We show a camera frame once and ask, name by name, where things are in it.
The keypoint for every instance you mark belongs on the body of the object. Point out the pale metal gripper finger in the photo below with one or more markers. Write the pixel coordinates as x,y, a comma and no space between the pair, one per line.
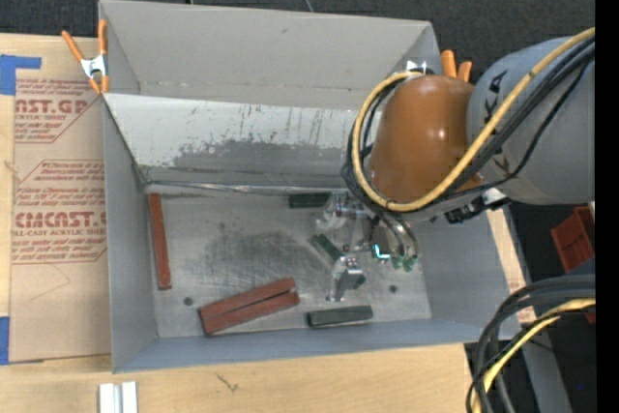
338,214
344,278

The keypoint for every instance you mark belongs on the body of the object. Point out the dark green flat block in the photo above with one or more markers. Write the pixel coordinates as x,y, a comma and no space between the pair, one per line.
308,200
338,316
327,248

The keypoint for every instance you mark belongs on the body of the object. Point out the red-brown flat block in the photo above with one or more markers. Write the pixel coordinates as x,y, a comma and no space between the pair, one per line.
159,242
254,313
246,297

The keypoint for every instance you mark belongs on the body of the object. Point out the grey metal bin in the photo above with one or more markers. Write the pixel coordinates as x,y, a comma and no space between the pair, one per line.
271,135

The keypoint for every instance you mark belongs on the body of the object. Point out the brown cardboard board, red print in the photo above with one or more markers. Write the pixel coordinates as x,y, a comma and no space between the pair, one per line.
58,208

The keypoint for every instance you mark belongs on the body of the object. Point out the black cylinder on white bracket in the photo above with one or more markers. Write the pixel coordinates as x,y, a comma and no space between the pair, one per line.
466,212

